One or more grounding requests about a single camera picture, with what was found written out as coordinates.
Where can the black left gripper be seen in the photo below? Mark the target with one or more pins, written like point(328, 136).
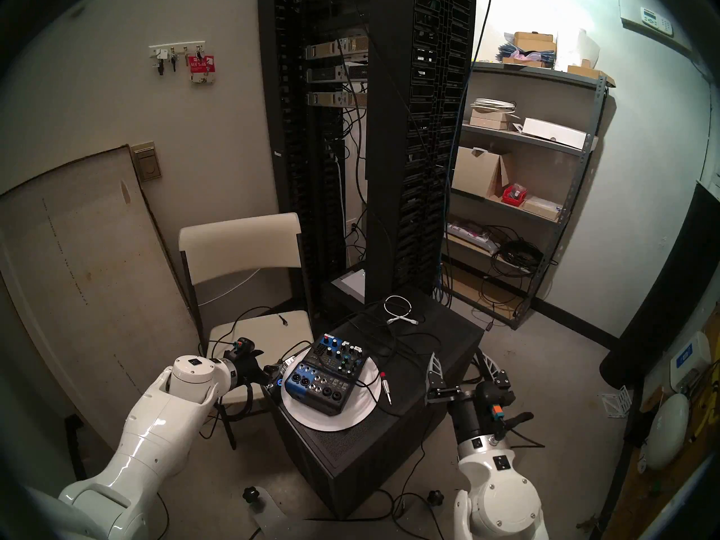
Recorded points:
point(247, 367)

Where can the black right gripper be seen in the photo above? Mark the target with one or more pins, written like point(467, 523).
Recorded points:
point(478, 415)

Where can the blue black audio mixer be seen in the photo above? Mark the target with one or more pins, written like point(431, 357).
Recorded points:
point(329, 370)

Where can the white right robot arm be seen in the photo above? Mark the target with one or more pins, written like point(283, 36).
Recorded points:
point(500, 499)

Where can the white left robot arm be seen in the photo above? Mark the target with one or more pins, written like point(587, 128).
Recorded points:
point(157, 432)

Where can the black speaker cabinet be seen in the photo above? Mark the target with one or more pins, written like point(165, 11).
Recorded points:
point(455, 345)

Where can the white round plate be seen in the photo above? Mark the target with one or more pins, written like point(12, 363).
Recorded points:
point(360, 404)

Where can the black round knob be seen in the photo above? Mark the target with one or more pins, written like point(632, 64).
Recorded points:
point(436, 497)
point(251, 495)

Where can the grey flat rack device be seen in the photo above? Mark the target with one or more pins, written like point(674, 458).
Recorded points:
point(350, 283)

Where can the beige folding chair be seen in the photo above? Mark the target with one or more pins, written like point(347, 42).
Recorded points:
point(239, 246)

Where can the pink white package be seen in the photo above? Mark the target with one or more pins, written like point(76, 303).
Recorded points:
point(471, 235)

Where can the beige flat box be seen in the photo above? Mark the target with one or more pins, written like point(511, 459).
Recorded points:
point(541, 208)

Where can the small red parts bin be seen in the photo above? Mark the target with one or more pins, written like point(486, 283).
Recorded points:
point(514, 196)

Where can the white dome device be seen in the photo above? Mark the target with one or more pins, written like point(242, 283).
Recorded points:
point(666, 432)

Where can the open tan cardboard box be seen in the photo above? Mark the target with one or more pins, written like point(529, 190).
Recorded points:
point(472, 173)

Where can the large grey cardboard sheet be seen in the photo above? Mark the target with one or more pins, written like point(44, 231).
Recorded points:
point(84, 274)

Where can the tall black panel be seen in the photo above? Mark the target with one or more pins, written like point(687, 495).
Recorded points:
point(669, 302)

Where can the white device blue label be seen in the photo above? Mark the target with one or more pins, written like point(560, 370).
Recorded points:
point(687, 360)

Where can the black server rack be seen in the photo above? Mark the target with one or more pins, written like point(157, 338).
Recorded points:
point(391, 151)

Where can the small tan box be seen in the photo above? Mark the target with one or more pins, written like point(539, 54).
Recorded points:
point(488, 121)

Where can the white flat box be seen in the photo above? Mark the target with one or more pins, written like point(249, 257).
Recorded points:
point(554, 133)

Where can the beige rack unit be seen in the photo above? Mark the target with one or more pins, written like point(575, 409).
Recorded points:
point(337, 99)
point(337, 48)

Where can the black rack server unit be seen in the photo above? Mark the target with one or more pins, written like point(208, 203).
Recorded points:
point(337, 73)

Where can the grey metal shelf unit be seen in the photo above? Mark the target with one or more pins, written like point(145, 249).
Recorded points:
point(540, 72)

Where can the red key tag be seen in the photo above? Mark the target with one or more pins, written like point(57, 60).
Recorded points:
point(201, 67)

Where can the pile of plastic bags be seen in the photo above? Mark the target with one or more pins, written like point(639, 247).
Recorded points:
point(520, 57)

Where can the small open cardboard box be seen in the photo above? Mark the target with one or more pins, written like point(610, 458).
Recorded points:
point(588, 75)

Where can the white key hook rack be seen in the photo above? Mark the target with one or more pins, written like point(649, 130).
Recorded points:
point(177, 46)

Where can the brown cardboard box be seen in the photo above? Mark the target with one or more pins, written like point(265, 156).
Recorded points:
point(534, 41)

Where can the white plastic bag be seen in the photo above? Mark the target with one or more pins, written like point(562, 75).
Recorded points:
point(576, 46)

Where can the white Sonitrol alarm cabinet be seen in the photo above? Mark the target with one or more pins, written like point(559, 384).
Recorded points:
point(631, 4)

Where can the white lattice bracket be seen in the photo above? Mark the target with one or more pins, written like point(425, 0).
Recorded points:
point(616, 403)

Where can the plywood wall board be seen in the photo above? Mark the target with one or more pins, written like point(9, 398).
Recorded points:
point(669, 488)

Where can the beige wall switch plate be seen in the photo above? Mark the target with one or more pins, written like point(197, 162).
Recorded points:
point(147, 165)

